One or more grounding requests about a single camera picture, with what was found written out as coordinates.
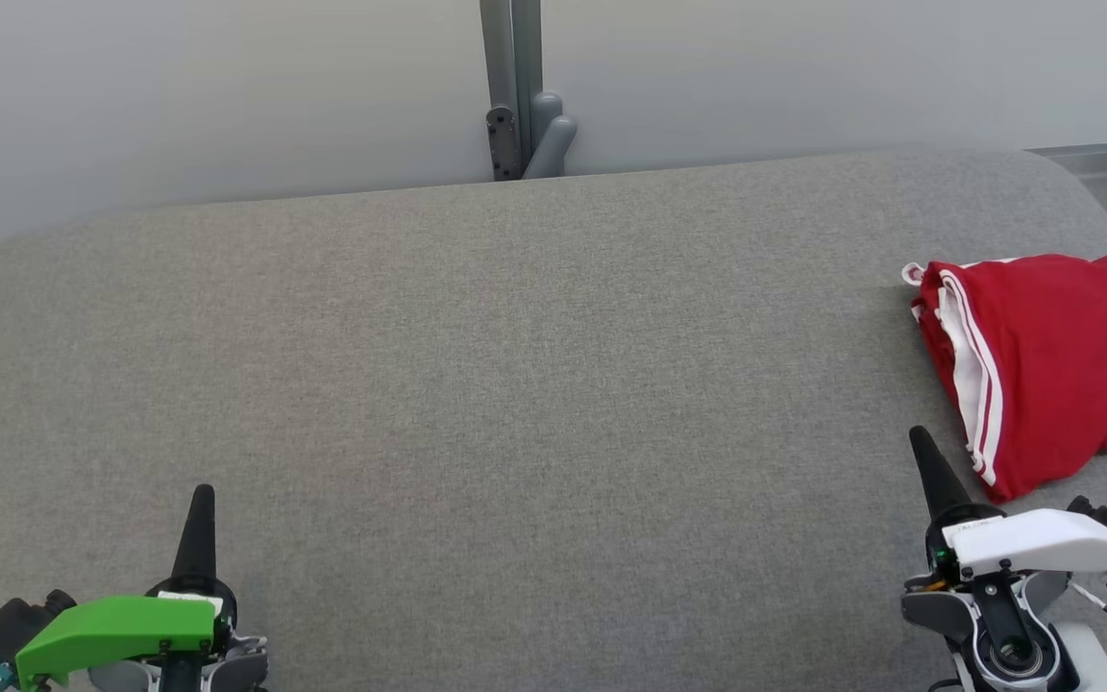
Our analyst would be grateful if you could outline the grey rounded bracket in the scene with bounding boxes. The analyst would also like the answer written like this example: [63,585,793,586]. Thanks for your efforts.
[520,91,578,180]

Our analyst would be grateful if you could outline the grey fabric sofa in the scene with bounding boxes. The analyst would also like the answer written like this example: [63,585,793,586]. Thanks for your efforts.
[0,146,1107,692]

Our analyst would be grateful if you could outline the grey metal post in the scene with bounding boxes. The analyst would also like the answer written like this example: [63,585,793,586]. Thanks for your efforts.
[479,0,543,182]

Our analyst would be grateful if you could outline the dark grey hinge plate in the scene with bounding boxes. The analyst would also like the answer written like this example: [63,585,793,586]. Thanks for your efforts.
[485,106,519,182]

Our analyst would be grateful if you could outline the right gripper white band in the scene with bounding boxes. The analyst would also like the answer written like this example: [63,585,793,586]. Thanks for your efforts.
[908,426,1107,592]

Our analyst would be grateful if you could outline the red jersey shirt white sleeves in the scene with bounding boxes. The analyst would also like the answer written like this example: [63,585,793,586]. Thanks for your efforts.
[902,248,1107,504]

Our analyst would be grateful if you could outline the red shorts with white stripe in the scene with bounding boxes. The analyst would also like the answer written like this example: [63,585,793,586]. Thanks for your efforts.
[902,261,960,424]

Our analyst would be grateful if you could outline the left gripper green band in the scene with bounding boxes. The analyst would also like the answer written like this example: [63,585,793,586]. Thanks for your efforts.
[13,483,239,692]

